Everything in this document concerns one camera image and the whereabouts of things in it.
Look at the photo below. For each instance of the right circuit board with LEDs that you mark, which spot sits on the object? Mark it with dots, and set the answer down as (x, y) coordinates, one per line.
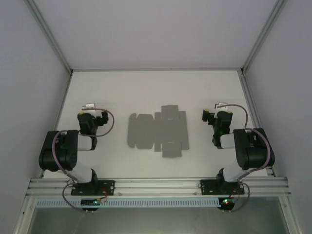
(227, 202)

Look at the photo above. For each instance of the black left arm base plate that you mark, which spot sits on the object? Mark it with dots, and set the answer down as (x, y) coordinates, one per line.
(107, 187)

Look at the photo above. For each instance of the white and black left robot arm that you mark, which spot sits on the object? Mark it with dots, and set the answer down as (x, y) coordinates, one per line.
(56, 156)

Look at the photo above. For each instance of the grey paper box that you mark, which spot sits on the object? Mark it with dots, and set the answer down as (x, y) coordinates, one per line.
(158, 131)

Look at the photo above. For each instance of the circuit board with leds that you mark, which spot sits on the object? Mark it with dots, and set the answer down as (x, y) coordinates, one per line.
(227, 202)
(90, 202)

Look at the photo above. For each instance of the aluminium table side rail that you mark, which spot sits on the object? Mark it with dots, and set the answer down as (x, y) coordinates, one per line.
(253, 109)

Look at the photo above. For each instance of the left circuit board with LEDs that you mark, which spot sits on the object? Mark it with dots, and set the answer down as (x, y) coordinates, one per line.
(90, 202)

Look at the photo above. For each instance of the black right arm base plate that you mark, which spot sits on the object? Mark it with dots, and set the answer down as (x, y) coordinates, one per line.
(207, 187)

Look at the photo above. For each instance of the aluminium frame post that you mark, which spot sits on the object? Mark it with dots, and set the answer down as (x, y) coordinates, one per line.
(48, 36)
(263, 36)

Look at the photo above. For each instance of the aluminium mounting rail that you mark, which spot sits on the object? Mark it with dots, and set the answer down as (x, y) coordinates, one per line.
(156, 186)

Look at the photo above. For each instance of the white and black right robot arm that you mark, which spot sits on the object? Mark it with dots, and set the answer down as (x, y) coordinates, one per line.
(256, 156)

